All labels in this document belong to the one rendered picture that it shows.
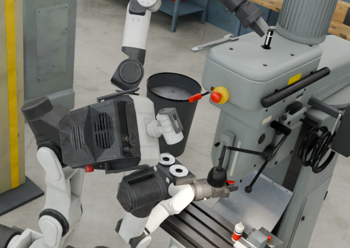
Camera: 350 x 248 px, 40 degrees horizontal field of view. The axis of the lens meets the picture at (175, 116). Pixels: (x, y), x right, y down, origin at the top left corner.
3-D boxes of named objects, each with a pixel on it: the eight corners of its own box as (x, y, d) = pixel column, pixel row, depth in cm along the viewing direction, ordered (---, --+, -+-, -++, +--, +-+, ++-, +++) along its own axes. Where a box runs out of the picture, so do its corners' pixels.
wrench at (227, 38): (196, 53, 164) (197, 51, 163) (187, 49, 166) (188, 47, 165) (238, 39, 180) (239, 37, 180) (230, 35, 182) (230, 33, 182)
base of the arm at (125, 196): (122, 218, 173) (135, 207, 164) (108, 185, 176) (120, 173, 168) (157, 205, 181) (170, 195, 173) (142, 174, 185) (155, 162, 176)
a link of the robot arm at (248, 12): (251, 24, 184) (230, 1, 184) (269, 8, 178) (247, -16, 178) (239, 34, 175) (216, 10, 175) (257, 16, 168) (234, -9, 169)
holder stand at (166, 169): (170, 213, 234) (176, 182, 224) (144, 187, 248) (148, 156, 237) (189, 205, 241) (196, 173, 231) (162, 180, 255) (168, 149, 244)
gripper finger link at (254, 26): (260, 38, 175) (249, 25, 175) (266, 32, 173) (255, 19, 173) (259, 39, 174) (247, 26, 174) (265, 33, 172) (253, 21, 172)
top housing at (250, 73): (250, 118, 165) (262, 76, 156) (192, 86, 178) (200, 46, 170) (316, 82, 196) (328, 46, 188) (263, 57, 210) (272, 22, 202)
